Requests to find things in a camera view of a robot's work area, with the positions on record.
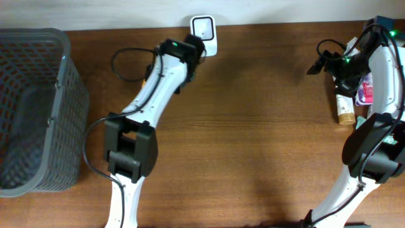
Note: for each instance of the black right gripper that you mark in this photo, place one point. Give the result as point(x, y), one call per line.
point(348, 87)

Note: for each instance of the white Pantene tube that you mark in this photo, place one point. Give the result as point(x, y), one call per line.
point(345, 110)

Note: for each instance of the red purple tissue pack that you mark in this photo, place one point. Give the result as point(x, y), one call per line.
point(364, 95)

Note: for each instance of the green wipes pack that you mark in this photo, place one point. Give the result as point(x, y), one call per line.
point(360, 121)

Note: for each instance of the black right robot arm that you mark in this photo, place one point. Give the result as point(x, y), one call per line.
point(374, 152)

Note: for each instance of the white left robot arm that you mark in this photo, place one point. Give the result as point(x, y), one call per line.
point(130, 142)

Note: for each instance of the white barcode scanner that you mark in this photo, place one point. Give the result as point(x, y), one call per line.
point(204, 26)

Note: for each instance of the grey plastic basket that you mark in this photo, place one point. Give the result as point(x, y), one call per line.
point(44, 108)

